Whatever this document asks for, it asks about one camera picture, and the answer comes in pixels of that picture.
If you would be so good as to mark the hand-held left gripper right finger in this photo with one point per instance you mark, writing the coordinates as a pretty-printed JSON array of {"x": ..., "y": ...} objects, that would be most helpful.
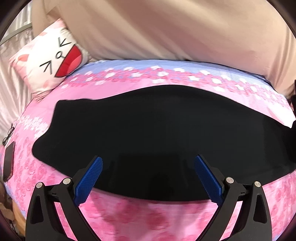
[{"x": 208, "y": 178}]

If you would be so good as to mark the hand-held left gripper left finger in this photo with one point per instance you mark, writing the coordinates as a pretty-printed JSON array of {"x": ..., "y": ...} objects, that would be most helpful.
[{"x": 89, "y": 178}]

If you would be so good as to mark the black pants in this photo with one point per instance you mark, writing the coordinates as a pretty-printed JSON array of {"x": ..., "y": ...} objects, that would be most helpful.
[{"x": 161, "y": 129}]

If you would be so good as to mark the pink rose bedsheet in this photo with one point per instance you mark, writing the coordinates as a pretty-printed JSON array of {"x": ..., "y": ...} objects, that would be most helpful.
[{"x": 138, "y": 217}]

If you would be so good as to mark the black phone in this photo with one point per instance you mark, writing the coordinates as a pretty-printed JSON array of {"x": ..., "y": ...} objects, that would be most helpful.
[{"x": 8, "y": 161}]

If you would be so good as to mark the black eyeglasses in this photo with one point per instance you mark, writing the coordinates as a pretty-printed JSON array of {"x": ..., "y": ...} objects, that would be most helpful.
[{"x": 9, "y": 135}]

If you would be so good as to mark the white cat face pillow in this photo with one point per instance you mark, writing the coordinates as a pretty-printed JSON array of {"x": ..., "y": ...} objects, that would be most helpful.
[{"x": 48, "y": 58}]

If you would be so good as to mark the beige quilt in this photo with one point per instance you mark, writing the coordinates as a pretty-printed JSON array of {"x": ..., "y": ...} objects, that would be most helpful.
[{"x": 175, "y": 27}]

